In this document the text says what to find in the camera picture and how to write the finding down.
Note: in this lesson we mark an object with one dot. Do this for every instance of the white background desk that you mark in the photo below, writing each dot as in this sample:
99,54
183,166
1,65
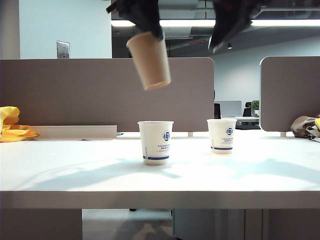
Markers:
240,120

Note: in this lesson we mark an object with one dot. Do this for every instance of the small yellow item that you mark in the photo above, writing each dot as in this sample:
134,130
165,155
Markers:
317,123

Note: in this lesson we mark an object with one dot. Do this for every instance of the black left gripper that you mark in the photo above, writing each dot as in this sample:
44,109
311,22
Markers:
140,11

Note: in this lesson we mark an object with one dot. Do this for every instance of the brown fabric desk partition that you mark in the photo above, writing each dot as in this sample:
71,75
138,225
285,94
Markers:
75,92
290,92

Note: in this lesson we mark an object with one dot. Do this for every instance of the ceiling air duct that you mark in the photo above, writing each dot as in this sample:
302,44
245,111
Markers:
175,33

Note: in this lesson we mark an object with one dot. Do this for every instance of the yellow cloth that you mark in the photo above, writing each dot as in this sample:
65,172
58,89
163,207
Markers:
12,130

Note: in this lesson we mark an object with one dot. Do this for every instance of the grey background screen panel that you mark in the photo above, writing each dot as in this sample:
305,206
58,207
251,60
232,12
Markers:
231,108

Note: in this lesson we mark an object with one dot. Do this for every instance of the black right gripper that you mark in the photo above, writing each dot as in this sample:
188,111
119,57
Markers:
237,7

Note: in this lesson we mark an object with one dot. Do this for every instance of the plain brown paper cup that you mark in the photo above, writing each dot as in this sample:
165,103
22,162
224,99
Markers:
152,62

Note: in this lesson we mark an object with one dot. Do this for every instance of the black ceiling spotlight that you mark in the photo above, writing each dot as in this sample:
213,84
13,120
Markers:
229,46

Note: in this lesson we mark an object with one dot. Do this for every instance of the green potted plant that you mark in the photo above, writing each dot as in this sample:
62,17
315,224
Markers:
256,106

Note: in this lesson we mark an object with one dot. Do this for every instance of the white printed paper cup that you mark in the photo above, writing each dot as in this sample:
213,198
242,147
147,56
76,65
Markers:
155,142
221,136

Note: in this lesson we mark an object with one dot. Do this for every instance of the long ceiling light strip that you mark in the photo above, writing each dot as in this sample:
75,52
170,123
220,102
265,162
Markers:
190,23

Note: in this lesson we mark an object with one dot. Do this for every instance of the metal wall switch plate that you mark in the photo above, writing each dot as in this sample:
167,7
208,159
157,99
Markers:
63,50

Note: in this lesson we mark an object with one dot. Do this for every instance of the black office chair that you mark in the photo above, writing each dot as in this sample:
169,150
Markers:
247,110

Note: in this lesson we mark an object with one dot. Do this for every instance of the brown crumpled bag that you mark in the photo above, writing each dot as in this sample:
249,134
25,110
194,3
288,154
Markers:
301,126

